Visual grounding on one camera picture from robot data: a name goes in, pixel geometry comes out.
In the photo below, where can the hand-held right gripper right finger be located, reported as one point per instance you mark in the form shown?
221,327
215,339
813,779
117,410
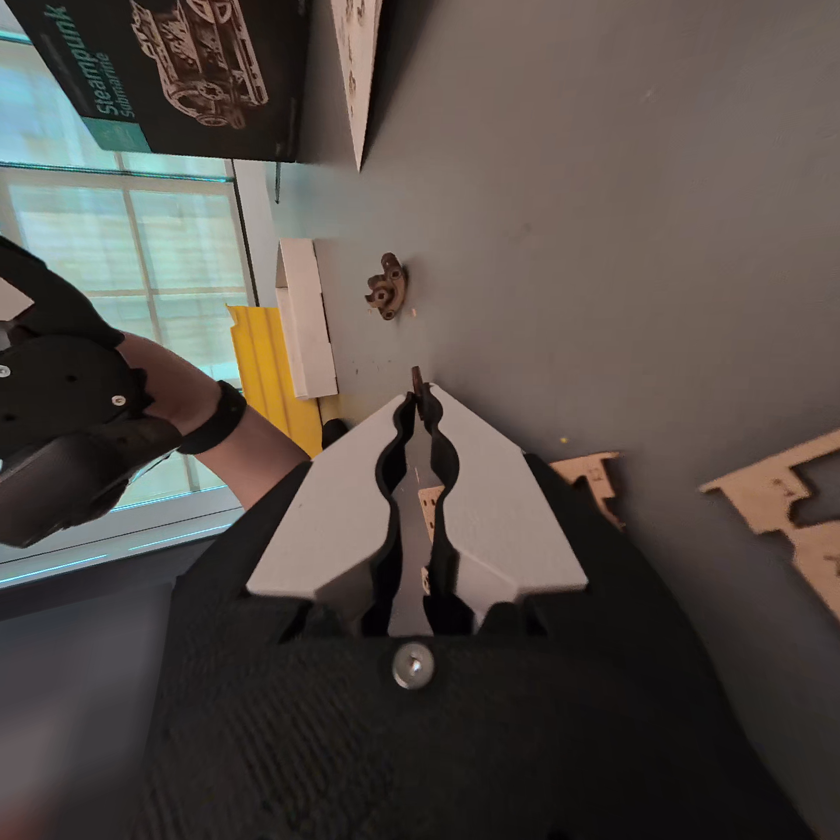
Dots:
505,525

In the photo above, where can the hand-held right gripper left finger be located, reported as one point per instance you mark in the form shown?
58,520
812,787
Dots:
321,525

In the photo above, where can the small wooden model part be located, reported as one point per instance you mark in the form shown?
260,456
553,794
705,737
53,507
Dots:
418,380

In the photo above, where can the person's left forearm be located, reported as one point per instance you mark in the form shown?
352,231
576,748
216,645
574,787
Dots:
262,459

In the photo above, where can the wooden model assembly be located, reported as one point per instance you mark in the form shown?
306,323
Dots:
388,295

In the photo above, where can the dark model kit box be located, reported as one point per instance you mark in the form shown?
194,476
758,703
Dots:
197,118

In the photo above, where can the person's left hand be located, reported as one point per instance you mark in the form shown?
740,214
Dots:
174,387

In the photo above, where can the small dark rounded object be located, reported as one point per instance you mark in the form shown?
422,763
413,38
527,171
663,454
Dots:
333,433

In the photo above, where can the wooden part sheet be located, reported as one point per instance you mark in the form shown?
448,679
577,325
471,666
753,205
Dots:
754,499
590,472

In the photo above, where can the black wristband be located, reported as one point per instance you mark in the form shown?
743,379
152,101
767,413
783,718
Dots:
220,420

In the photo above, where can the yellow ribbed panel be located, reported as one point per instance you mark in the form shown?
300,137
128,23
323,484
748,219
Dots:
269,374

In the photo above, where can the white cardboard box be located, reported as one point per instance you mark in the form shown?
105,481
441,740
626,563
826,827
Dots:
305,328

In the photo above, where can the glass window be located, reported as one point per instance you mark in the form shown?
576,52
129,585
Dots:
184,229

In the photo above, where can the printed instruction sheet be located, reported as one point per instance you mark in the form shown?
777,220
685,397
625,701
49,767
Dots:
358,79

